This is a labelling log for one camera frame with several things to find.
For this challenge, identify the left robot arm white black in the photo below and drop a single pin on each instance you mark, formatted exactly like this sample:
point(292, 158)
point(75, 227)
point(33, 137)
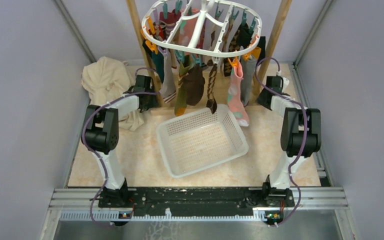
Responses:
point(100, 135)

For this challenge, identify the dark teal sock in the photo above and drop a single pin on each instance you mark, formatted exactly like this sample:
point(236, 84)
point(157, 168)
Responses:
point(158, 60)

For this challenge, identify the green striped sock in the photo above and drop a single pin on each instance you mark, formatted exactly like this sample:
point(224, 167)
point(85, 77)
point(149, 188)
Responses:
point(181, 98)

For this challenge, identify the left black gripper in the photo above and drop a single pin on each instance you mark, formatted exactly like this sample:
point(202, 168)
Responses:
point(153, 102)

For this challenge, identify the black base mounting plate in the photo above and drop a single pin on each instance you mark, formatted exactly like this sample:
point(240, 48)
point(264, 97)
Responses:
point(196, 201)

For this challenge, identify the beige crumpled cloth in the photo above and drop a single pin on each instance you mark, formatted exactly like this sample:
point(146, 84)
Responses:
point(106, 80)

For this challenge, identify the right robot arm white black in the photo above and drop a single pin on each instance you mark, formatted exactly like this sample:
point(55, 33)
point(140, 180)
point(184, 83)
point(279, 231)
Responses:
point(300, 137)

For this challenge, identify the grey sock with red stripes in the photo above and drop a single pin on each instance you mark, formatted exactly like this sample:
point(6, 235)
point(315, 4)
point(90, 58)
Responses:
point(168, 90)

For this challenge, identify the brown yellow argyle sock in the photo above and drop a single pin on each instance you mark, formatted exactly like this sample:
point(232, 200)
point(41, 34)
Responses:
point(211, 101)

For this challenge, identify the white plastic mesh basket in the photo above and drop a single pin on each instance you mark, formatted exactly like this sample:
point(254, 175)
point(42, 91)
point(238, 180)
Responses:
point(200, 140)

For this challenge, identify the black sock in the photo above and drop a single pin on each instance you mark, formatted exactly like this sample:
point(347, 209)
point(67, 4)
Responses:
point(245, 37)

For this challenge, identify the white oval clip hanger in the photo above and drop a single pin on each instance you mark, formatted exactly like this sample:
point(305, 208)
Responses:
point(186, 34)

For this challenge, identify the pink sock with green patches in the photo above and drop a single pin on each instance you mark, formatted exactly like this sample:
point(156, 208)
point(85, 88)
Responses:
point(234, 94)

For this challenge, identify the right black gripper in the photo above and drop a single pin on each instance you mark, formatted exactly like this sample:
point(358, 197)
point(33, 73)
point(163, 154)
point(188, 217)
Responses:
point(260, 99)

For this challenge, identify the wooden hanger rack frame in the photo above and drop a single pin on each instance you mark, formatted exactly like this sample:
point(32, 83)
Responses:
point(271, 43)

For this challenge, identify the plain grey sock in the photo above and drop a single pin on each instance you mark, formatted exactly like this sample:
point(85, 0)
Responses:
point(248, 69)

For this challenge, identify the aluminium rail frame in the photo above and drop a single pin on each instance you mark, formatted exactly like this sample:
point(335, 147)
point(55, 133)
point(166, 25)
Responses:
point(320, 213)

